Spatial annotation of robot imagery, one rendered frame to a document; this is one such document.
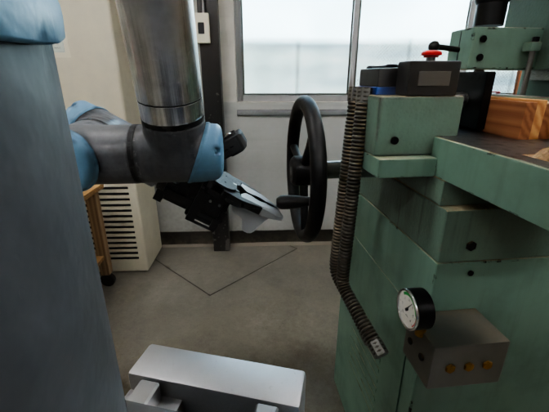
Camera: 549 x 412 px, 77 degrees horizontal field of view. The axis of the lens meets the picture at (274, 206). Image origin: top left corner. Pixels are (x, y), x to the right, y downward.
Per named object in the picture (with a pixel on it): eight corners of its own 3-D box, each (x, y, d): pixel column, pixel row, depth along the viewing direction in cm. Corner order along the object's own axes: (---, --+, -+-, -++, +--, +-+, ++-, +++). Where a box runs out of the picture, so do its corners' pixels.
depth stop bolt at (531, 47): (511, 95, 65) (524, 38, 62) (520, 95, 65) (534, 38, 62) (519, 95, 63) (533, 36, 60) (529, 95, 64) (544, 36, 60)
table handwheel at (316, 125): (279, 194, 89) (283, 78, 73) (354, 192, 91) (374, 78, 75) (298, 275, 65) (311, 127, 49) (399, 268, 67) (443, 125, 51)
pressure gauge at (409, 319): (392, 322, 56) (399, 279, 53) (414, 320, 57) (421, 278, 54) (411, 351, 50) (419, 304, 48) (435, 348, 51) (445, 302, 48)
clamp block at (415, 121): (345, 141, 67) (349, 92, 64) (411, 139, 69) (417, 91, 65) (374, 157, 53) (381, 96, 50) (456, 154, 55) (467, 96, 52)
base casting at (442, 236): (348, 183, 96) (350, 150, 92) (536, 176, 102) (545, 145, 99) (439, 265, 54) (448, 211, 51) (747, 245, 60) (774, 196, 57)
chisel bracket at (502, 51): (443, 78, 70) (450, 31, 67) (506, 78, 71) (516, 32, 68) (466, 78, 63) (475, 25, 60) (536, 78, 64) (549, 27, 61)
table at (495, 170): (317, 137, 89) (319, 113, 87) (428, 135, 93) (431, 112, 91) (463, 239, 33) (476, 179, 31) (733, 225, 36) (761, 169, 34)
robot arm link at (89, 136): (116, 132, 38) (143, 116, 48) (8, 133, 37) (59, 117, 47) (128, 199, 41) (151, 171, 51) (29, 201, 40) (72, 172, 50)
